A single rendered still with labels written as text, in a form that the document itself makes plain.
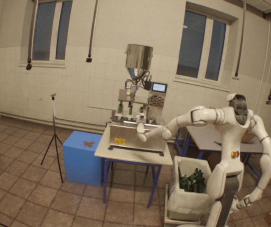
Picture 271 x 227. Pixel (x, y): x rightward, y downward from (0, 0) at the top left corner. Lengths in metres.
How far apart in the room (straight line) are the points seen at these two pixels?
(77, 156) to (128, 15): 2.55
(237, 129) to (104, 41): 2.74
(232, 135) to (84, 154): 1.60
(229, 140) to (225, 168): 0.17
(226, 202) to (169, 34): 2.81
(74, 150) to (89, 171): 0.35
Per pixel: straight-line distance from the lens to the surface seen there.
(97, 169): 2.10
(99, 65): 3.18
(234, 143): 1.05
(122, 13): 3.24
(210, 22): 3.93
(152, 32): 3.15
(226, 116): 0.99
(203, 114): 0.93
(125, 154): 1.66
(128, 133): 1.62
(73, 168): 2.22
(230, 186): 1.10
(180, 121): 1.03
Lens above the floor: 1.68
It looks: 19 degrees down
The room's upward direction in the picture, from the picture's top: 8 degrees clockwise
